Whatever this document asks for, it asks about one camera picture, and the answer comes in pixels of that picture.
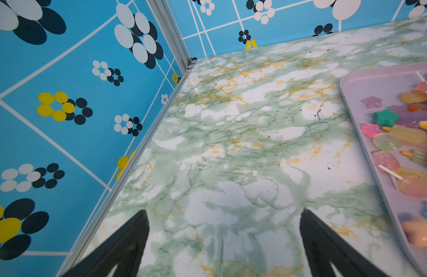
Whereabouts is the lilac plastic tray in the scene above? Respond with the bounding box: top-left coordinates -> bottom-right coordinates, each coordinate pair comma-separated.
339,61 -> 427,277

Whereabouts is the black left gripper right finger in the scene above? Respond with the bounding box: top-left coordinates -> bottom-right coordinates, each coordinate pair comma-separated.
300,209 -> 386,277

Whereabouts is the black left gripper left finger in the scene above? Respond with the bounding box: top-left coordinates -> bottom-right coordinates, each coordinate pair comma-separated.
63,210 -> 150,277

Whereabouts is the aluminium corner post left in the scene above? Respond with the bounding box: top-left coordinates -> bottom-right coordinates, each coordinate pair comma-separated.
147,0 -> 192,73

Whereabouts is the pile of colourful candies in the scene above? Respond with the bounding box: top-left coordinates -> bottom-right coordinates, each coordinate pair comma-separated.
360,70 -> 427,250

